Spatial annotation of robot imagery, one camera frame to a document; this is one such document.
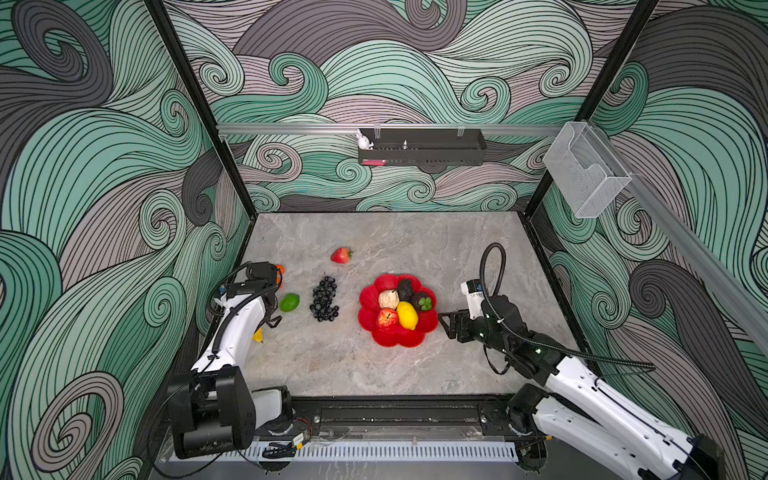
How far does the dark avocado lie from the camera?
0.92 m

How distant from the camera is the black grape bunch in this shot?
916 millimetres

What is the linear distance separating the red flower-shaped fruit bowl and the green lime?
0.69 ft

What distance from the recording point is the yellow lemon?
0.88 metres

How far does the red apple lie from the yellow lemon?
21 millimetres

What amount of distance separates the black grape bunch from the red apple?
0.15 meters

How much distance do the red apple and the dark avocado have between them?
6 centimetres

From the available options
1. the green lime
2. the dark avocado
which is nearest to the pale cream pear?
the dark avocado

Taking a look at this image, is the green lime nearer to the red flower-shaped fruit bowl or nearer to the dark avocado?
the red flower-shaped fruit bowl

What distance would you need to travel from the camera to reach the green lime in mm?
919

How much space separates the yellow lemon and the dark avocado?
3 centimetres

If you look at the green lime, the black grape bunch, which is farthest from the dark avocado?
the green lime

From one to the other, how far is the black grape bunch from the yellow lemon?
0.69 feet

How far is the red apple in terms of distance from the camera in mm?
855

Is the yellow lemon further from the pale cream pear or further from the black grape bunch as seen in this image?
the black grape bunch
